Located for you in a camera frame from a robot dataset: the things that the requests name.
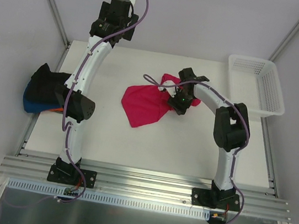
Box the black folded t shirt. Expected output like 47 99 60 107
24 63 71 105

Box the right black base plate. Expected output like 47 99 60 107
191 188 241 212

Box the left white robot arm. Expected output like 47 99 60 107
52 0 139 183

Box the pink t shirt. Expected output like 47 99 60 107
117 68 205 137

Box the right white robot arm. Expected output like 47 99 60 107
168 67 250 209

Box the orange folded t shirt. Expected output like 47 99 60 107
49 108 63 113

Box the blue folded t shirt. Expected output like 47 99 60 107
23 82 60 114

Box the white plastic basket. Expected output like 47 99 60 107
228 54 285 118

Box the aluminium mounting rail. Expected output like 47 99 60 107
0 150 293 222

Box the white slotted cable duct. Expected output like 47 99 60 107
7 178 210 220

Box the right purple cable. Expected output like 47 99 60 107
122 73 261 224

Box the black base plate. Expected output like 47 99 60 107
191 188 241 212
46 164 97 189

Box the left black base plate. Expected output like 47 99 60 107
46 164 97 189

